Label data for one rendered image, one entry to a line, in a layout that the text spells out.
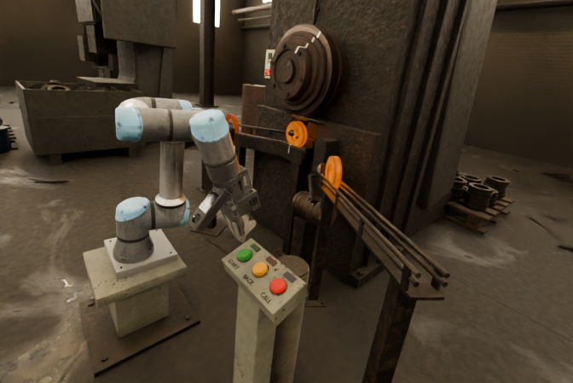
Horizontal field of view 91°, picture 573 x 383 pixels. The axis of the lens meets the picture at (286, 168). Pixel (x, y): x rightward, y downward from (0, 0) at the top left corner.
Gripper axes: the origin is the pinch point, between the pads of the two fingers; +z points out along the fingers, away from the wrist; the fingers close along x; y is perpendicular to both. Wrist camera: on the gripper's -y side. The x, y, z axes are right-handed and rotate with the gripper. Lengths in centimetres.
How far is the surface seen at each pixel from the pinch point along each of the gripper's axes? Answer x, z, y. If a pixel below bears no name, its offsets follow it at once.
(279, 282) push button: -14.8, 5.6, 0.6
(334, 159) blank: 15, 8, 57
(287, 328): -8.2, 37.2, 2.5
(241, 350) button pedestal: -6.1, 31.1, -12.5
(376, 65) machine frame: 23, -19, 100
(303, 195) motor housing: 34, 33, 52
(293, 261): -2.2, 20.3, 14.3
